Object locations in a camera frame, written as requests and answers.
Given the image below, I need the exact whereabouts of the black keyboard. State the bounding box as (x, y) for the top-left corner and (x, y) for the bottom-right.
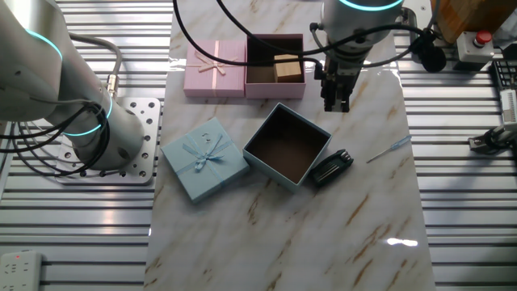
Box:
(490, 59), (517, 92)

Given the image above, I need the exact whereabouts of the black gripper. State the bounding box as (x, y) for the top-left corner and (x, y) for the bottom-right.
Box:
(322, 51), (364, 114)

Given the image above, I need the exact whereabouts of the black base cable bundle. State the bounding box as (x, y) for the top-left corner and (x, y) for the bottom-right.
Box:
(0, 103), (112, 179)

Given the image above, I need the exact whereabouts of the open light blue gift box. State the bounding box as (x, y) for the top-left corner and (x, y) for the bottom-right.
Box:
(242, 102), (333, 194)

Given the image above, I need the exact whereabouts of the thick grey base cable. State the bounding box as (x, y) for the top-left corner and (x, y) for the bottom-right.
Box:
(68, 32), (124, 100)

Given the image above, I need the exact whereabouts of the clear plastic pipette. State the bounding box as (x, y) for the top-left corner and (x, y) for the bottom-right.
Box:
(365, 134), (413, 165)

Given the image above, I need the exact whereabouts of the pink box lid with ribbon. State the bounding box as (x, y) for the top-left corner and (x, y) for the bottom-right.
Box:
(183, 39), (247, 99)

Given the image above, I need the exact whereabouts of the grey metal clamp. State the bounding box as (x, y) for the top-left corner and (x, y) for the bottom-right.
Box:
(397, 0), (419, 33)

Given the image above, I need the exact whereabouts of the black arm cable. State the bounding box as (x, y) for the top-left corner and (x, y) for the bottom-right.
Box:
(172, 0), (435, 70)

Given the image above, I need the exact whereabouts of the white power strip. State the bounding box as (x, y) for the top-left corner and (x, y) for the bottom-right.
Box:
(0, 249), (44, 291)

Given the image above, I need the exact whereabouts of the emergency stop button box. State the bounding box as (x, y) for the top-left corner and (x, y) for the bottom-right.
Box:
(452, 29), (496, 72)

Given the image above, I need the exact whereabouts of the light blue lid with ribbon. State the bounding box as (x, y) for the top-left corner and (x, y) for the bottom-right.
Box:
(160, 116), (250, 205)

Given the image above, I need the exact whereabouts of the marble pattern table mat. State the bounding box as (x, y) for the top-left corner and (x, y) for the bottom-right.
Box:
(143, 0), (437, 291)

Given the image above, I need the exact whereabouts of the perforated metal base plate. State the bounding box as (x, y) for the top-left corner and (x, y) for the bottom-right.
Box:
(54, 96), (162, 186)

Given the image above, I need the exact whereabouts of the wooden cube block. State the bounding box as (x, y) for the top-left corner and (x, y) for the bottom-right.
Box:
(273, 54), (303, 84)

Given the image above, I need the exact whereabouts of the black round cable knob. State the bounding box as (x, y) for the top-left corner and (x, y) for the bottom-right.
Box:
(410, 34), (448, 74)

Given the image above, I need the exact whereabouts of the wooden box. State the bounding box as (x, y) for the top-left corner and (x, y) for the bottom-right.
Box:
(430, 0), (517, 44)

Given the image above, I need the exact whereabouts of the black folding hex key set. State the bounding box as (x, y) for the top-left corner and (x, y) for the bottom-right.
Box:
(309, 148), (355, 188)

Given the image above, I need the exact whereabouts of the open pink gift box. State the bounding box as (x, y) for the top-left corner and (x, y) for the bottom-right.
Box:
(244, 33), (307, 100)

